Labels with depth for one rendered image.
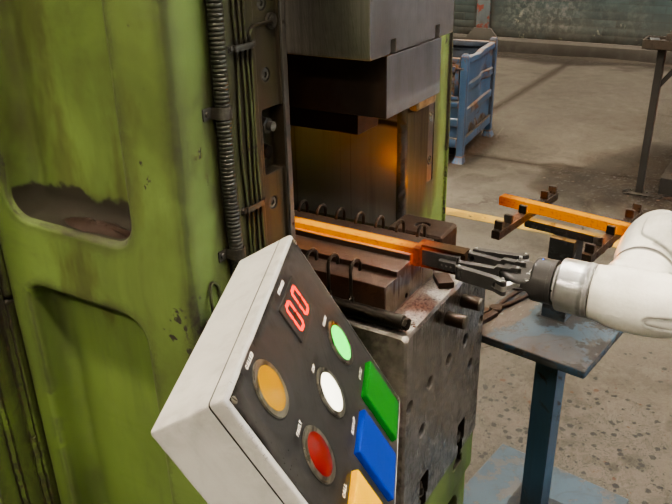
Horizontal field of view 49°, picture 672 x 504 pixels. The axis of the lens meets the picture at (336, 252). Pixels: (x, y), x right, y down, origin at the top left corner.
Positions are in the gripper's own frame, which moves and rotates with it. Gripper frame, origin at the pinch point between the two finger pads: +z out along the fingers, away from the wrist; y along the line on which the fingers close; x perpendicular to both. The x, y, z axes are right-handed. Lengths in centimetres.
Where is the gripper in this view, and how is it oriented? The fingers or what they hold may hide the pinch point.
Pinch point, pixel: (443, 257)
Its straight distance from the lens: 131.8
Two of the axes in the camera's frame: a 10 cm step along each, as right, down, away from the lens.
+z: -8.6, -2.0, 4.8
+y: 5.2, -3.7, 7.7
